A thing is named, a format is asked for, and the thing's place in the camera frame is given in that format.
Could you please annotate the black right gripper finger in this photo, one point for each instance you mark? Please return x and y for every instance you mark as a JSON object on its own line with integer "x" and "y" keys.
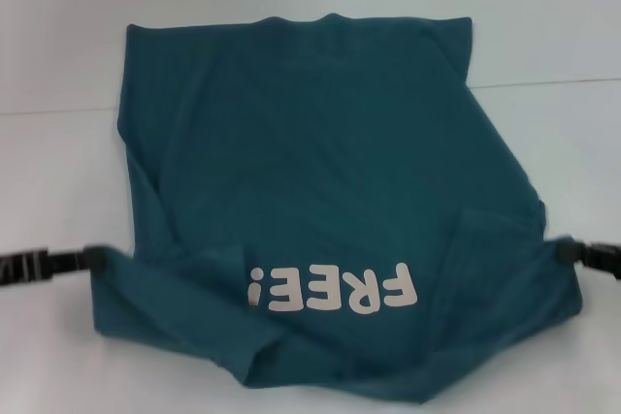
{"x": 567, "y": 250}

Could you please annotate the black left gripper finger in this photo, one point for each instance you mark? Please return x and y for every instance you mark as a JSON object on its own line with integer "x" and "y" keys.
{"x": 96, "y": 259}

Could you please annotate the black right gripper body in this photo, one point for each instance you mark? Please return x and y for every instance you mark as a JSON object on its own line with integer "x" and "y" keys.
{"x": 601, "y": 259}

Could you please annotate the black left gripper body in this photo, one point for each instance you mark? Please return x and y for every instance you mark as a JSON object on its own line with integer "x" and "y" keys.
{"x": 43, "y": 266}

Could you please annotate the teal t-shirt with FREE print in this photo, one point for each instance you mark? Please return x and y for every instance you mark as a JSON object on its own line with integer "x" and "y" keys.
{"x": 315, "y": 167}

